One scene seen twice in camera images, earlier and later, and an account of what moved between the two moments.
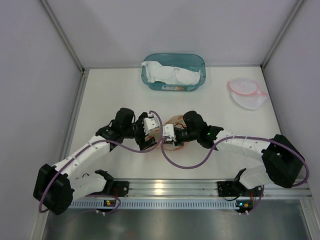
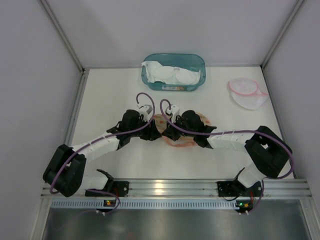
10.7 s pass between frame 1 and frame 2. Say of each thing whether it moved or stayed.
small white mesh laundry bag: stayed
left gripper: moved
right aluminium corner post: stayed
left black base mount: stayed
